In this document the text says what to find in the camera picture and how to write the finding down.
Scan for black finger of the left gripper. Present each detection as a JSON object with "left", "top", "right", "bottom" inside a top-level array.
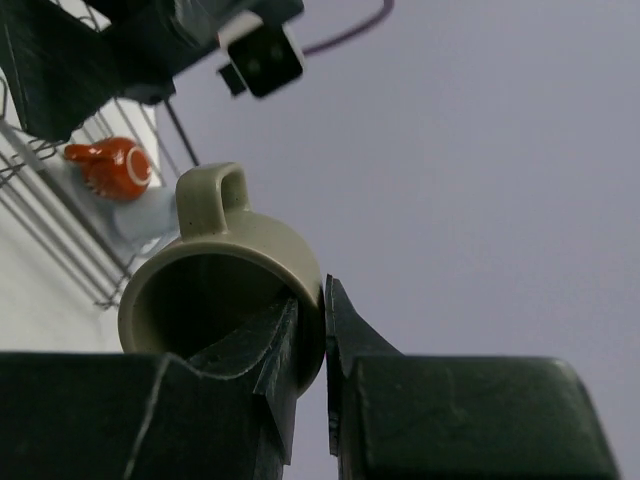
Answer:
[{"left": 1, "top": 1, "right": 122, "bottom": 141}]

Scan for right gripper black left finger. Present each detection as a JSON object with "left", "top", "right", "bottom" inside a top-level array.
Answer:
[{"left": 1, "top": 298, "right": 298, "bottom": 479}]

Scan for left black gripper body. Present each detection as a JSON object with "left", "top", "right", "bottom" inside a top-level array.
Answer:
[{"left": 99, "top": 1, "right": 304, "bottom": 103}]

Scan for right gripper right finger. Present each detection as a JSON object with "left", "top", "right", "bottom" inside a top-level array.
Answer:
[{"left": 325, "top": 277, "right": 620, "bottom": 479}]

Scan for orange black patterned cup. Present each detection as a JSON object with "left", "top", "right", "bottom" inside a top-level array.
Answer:
[{"left": 63, "top": 136, "right": 152, "bottom": 202}]

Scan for small grey espresso cup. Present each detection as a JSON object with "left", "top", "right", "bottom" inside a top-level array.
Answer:
[{"left": 118, "top": 162, "right": 325, "bottom": 393}]

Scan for light blue ceramic mug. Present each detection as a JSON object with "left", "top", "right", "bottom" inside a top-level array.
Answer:
[{"left": 95, "top": 186, "right": 179, "bottom": 258}]

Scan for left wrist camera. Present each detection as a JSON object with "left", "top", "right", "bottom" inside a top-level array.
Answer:
[{"left": 216, "top": 10, "right": 305, "bottom": 99}]

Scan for dark wire dish rack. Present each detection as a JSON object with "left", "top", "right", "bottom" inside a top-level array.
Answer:
[{"left": 1, "top": 85, "right": 180, "bottom": 310}]

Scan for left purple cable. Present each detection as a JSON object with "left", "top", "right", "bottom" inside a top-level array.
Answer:
[{"left": 302, "top": 0, "right": 396, "bottom": 56}]

